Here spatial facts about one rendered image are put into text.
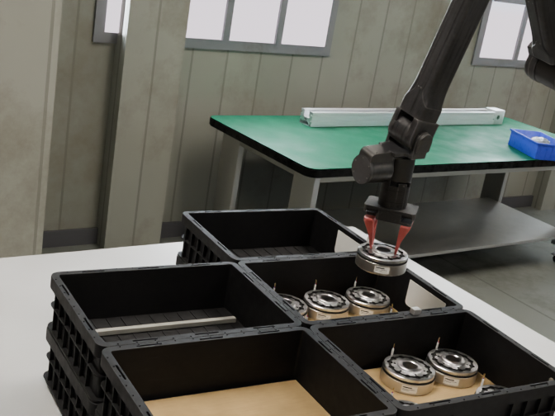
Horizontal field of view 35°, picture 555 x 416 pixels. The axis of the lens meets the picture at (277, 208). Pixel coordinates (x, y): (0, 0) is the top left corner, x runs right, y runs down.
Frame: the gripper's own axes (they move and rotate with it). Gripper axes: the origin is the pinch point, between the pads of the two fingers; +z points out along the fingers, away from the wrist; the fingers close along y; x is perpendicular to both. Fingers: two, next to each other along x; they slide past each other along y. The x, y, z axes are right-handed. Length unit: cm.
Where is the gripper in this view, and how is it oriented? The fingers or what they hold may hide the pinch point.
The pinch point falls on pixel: (383, 247)
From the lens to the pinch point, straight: 176.5
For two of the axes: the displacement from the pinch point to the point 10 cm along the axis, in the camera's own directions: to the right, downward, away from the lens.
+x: 2.7, -2.9, 9.2
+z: -1.3, 9.3, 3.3
